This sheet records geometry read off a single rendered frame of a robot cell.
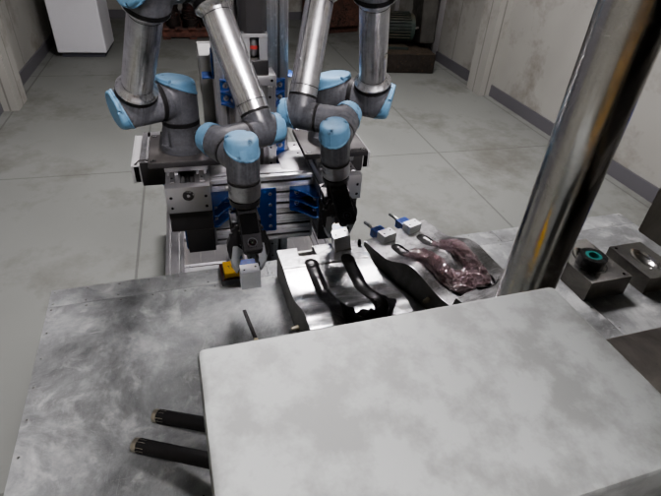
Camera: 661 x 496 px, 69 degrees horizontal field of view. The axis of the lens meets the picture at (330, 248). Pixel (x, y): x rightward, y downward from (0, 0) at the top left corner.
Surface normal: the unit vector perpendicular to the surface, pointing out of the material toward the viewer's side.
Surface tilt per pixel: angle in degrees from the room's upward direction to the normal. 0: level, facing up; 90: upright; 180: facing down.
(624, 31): 90
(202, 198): 90
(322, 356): 0
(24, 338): 0
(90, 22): 90
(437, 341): 0
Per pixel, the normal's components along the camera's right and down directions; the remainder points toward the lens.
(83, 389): 0.06, -0.81
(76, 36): 0.20, 0.58
